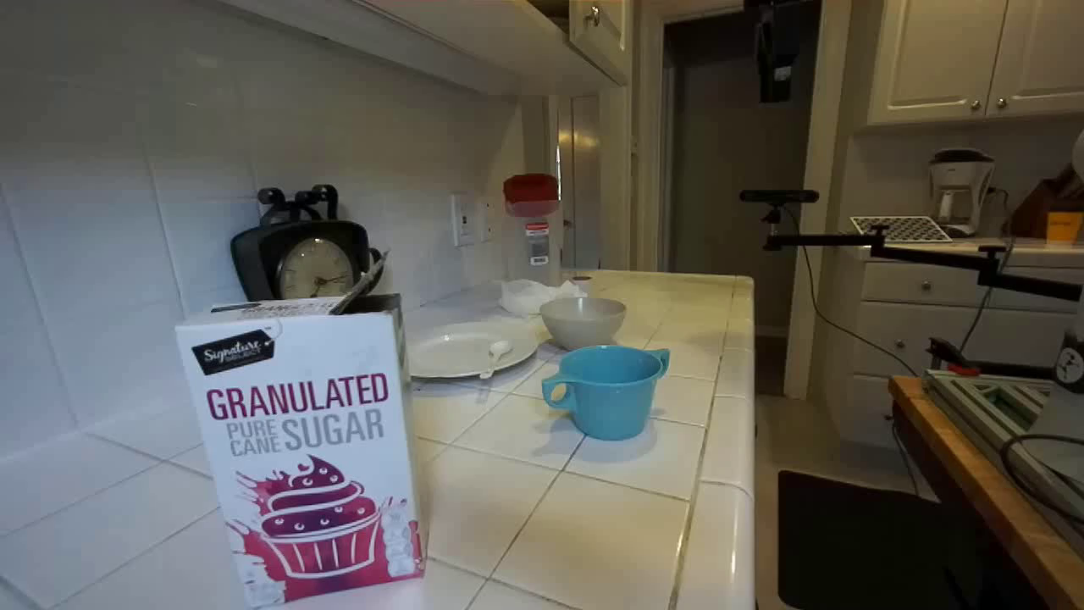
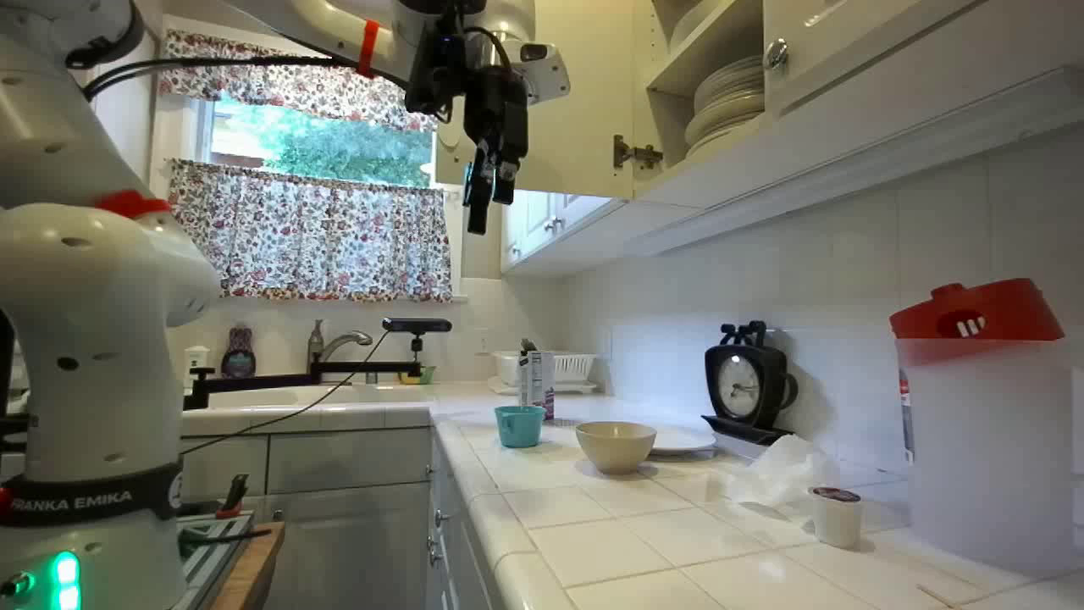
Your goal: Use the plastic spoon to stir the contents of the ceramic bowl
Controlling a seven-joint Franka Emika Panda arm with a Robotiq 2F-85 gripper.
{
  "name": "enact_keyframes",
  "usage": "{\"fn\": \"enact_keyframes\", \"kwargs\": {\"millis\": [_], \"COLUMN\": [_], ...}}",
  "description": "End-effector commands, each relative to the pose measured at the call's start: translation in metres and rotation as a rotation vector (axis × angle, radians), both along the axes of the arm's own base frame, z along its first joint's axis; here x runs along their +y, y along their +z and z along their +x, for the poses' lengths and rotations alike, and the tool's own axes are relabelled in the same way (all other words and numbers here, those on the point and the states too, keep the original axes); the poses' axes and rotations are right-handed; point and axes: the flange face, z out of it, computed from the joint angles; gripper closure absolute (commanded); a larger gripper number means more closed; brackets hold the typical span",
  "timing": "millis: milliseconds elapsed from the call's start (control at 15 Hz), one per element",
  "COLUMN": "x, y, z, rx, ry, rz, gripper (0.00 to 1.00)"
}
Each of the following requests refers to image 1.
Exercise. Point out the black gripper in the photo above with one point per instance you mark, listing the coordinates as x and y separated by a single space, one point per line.
779 52

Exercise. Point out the white ceramic bowl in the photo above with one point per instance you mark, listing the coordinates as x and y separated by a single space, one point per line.
581 322

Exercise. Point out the white upper cabinet doors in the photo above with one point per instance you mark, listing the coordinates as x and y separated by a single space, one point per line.
970 55

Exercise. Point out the white grid tray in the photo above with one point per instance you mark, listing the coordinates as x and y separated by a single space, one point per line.
901 230

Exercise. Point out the white coffee maker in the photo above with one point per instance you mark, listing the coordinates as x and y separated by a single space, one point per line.
958 190

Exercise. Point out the white drawer cabinet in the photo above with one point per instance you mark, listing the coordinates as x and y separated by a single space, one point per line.
892 317

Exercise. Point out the clear container red lid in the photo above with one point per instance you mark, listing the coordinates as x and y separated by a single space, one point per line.
528 225

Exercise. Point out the wooden knife block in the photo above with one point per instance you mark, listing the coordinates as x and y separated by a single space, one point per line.
1045 209

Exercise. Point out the clear plastic bag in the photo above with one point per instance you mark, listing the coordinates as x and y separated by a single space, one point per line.
528 295

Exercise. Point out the black red clamp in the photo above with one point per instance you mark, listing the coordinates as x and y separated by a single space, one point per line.
984 361

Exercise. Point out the teal plastic cup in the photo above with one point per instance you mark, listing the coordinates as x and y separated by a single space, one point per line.
612 396

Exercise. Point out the grey green device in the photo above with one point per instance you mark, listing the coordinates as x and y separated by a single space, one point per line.
993 411

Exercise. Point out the white plate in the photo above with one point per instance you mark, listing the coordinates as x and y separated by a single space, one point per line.
451 349

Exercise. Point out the wooden table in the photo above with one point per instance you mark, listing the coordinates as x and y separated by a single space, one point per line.
984 476

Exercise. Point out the black floor mat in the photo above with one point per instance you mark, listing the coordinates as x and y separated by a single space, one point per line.
867 545

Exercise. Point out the black kitchen scale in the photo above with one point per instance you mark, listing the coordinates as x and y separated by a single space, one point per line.
302 262

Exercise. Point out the granulated sugar box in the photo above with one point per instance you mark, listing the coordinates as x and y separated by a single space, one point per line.
300 451

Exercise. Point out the black bar camera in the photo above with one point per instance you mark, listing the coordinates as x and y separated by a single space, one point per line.
779 199

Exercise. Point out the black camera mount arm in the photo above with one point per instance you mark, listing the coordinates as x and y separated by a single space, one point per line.
937 259

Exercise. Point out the white wall cabinet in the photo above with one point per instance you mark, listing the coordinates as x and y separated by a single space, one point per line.
475 34

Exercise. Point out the white wall outlet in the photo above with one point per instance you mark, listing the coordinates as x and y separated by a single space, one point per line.
460 217

